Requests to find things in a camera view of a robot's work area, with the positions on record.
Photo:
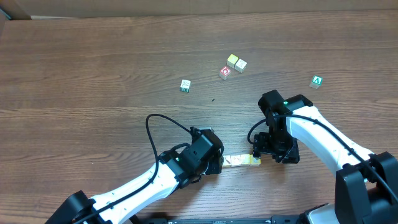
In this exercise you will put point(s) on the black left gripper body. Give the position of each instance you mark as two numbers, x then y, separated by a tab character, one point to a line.
214	165

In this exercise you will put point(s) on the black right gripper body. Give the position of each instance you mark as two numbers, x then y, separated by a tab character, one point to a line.
275	150

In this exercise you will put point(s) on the red W wooden block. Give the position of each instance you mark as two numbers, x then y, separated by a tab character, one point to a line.
236	161

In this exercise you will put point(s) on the plain wooden block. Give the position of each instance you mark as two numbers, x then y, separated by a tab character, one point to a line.
255	161

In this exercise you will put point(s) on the yellow wooden block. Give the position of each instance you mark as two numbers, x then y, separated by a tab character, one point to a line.
245	159

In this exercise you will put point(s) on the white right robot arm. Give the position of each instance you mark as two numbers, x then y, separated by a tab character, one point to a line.
366	183

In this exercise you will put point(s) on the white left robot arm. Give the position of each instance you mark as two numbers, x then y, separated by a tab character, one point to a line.
175	169

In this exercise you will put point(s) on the green A wooden block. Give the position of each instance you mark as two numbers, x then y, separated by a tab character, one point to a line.
316	82

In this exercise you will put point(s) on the green-sided wooden block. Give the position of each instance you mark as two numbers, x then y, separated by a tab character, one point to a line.
185	86

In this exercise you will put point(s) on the yellow-sided wooden block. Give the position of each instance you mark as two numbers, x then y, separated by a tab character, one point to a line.
240	65

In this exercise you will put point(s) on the red-topped wooden block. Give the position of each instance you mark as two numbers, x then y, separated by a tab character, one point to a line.
225	72

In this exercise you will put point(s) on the yellow-topped wooden block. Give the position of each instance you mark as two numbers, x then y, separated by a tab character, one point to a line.
232	60

